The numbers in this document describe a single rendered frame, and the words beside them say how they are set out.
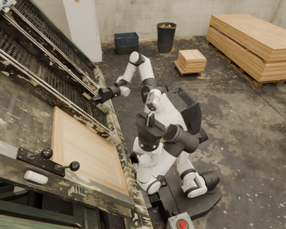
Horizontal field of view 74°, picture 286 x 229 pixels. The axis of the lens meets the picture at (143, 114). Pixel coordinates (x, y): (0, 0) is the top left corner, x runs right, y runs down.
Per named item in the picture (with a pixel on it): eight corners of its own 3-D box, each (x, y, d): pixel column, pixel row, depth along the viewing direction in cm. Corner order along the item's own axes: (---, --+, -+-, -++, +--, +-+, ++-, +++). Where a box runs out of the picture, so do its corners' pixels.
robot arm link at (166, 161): (144, 176, 110) (165, 145, 107) (158, 193, 102) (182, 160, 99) (131, 176, 101) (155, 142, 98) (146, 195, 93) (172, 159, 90)
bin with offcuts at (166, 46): (176, 52, 511) (179, 27, 469) (157, 54, 505) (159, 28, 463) (171, 46, 550) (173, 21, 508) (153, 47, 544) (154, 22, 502)
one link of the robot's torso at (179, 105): (187, 109, 144) (175, 72, 120) (213, 141, 120) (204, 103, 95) (153, 128, 145) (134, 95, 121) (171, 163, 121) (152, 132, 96)
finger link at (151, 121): (153, 110, 62) (152, 120, 67) (147, 116, 61) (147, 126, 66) (157, 113, 61) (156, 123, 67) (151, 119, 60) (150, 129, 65)
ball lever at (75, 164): (57, 174, 77) (80, 172, 70) (49, 171, 74) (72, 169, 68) (61, 165, 79) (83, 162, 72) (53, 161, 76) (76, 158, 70)
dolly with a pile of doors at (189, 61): (203, 76, 413) (207, 58, 387) (179, 78, 406) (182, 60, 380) (193, 64, 459) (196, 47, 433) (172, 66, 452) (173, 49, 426)
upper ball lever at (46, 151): (30, 163, 69) (52, 160, 62) (20, 159, 66) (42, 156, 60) (35, 153, 71) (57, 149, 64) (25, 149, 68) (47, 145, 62)
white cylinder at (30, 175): (22, 180, 66) (42, 186, 71) (28, 175, 65) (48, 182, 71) (23, 172, 68) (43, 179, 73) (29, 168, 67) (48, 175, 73)
